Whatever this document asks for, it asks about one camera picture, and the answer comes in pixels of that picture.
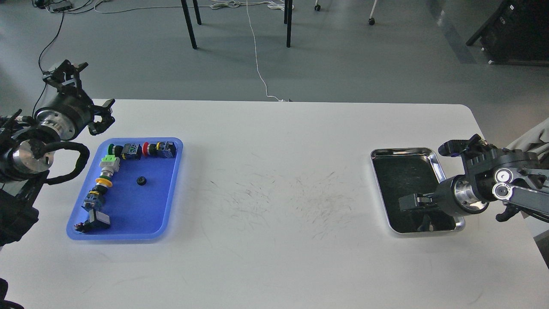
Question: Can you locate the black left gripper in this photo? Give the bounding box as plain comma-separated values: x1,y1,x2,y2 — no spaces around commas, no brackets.
34,59,116,141

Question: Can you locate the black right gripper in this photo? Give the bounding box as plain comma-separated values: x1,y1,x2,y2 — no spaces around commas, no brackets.
399,175,489,217

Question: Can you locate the small black gear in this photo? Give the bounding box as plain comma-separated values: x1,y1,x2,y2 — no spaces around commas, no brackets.
136,176,147,186

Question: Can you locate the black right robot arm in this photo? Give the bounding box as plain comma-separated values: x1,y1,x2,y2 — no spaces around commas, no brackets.
398,134,549,222

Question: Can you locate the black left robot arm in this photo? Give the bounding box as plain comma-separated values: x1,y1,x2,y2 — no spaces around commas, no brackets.
0,59,115,246

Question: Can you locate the silver metal tray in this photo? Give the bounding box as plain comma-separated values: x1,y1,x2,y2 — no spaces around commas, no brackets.
370,148,465,236

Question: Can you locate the white green push button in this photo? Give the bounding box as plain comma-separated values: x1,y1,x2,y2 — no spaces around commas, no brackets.
100,154,120,179

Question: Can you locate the black power strip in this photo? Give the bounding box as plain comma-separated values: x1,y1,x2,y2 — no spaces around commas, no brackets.
32,0,74,12

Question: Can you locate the blue plastic tray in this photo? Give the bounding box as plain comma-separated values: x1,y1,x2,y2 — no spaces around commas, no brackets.
66,137,184,240

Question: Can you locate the black square push button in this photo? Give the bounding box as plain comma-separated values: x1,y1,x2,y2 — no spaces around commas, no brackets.
74,209,111,233

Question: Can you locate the black table leg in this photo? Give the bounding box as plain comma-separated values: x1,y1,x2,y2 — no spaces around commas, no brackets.
283,0,293,48
181,0,202,50

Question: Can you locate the black cabinet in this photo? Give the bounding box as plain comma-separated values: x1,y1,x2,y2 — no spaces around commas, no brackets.
465,0,549,67

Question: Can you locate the black table leg right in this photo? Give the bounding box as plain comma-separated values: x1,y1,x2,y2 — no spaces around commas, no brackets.
283,0,293,48

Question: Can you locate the green push button switch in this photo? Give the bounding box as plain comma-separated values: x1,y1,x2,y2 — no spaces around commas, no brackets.
107,143,142,161

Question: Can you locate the black floor cable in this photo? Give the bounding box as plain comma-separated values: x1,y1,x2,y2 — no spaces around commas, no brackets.
33,11,66,116

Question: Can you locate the yellow push button switch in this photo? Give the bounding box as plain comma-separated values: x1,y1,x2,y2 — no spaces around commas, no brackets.
81,176,112,211

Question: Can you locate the red push button switch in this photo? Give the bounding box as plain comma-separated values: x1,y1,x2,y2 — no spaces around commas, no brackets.
142,141,177,159

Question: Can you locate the white floor cable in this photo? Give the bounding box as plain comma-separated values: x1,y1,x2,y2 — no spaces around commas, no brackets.
209,0,296,102

